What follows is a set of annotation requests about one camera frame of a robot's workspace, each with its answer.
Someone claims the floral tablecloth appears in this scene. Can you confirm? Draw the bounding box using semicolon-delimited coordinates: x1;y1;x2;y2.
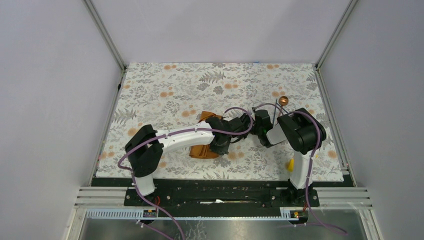
95;63;343;182

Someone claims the dark metal utensil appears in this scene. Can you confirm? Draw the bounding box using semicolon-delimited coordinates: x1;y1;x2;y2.
272;98;279;126

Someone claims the orange cloth napkin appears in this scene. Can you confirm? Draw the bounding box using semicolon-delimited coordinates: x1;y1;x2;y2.
189;111;223;159

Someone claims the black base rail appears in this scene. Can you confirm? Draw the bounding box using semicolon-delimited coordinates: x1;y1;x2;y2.
124;179;320;218

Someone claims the yellow toy block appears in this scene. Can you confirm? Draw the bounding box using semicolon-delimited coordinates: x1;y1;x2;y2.
286;158;294;173

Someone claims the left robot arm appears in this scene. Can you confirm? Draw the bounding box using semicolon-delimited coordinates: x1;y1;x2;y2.
124;113;254;206

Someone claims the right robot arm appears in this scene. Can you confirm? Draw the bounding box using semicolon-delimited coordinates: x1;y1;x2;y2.
252;108;327;206

